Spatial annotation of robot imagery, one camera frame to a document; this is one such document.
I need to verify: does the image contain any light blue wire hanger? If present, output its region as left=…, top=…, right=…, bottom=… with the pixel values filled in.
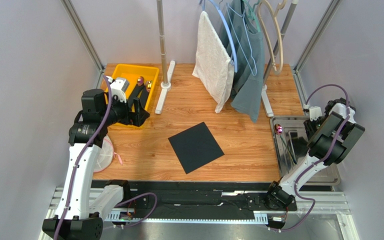
left=225, top=2, right=258, bottom=77

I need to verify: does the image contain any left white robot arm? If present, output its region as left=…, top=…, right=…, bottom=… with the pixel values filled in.
left=42, top=89, right=150, bottom=240

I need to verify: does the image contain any iridescent spoon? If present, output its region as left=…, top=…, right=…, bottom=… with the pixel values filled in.
left=274, top=123, right=297, bottom=165

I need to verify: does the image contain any black paper napkin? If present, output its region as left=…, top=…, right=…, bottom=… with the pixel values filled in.
left=168, top=122, right=225, bottom=174

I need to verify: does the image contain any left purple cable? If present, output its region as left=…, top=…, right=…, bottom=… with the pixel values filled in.
left=52, top=75, right=158, bottom=240

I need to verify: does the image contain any left rack pole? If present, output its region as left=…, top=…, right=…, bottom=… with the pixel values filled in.
left=156, top=0, right=172, bottom=90

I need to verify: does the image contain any blue clothes hanger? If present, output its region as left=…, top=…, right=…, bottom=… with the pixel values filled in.
left=209, top=0, right=238, bottom=73

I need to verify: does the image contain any green clothes hanger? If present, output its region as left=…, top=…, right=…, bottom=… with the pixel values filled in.
left=242, top=0, right=261, bottom=33

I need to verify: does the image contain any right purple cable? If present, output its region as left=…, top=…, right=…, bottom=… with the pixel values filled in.
left=267, top=83, right=351, bottom=233

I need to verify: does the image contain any yellow plastic bin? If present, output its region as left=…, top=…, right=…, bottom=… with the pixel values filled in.
left=103, top=64, right=160, bottom=128

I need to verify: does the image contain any rolled black napkin right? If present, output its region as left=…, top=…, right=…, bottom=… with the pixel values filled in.
left=139, top=81, right=153, bottom=109

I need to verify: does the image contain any purple cable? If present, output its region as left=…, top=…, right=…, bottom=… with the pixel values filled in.
left=267, top=83, right=351, bottom=233
left=52, top=75, right=158, bottom=240

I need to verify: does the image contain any beige clothes hanger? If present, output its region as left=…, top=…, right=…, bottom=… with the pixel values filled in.
left=257, top=0, right=288, bottom=76

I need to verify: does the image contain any left white rack foot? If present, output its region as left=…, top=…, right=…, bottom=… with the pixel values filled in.
left=154, top=60, right=176, bottom=115

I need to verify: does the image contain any white mesh bag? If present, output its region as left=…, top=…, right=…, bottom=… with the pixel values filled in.
left=93, top=136, right=123, bottom=173

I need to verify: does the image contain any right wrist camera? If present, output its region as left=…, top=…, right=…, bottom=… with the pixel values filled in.
left=303, top=104, right=323, bottom=122

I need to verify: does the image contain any white towel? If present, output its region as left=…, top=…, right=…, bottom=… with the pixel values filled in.
left=192, top=11, right=234, bottom=113

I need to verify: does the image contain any rack pole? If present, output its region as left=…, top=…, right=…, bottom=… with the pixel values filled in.
left=156, top=0, right=172, bottom=90
left=262, top=0, right=299, bottom=84

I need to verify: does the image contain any rolled black napkin left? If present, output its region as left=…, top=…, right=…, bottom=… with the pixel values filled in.
left=129, top=76, right=145, bottom=96

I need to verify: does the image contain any steel tray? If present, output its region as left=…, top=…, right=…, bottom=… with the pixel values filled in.
left=269, top=115, right=341, bottom=186

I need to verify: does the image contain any rolled black napkin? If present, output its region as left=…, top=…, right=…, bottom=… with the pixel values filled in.
left=129, top=76, right=145, bottom=96
left=139, top=81, right=153, bottom=109

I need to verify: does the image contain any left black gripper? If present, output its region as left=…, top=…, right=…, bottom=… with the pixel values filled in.
left=100, top=91, right=149, bottom=127

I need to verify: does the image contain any right rack pole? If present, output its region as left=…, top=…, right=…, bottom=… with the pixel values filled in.
left=262, top=0, right=299, bottom=84

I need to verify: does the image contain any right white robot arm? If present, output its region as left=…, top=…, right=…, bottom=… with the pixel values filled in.
left=263, top=98, right=365, bottom=210

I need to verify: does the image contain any teal grey shirt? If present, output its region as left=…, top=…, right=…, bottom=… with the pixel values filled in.
left=224, top=0, right=266, bottom=123

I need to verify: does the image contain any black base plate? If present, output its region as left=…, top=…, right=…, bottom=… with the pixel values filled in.
left=88, top=179, right=333, bottom=221

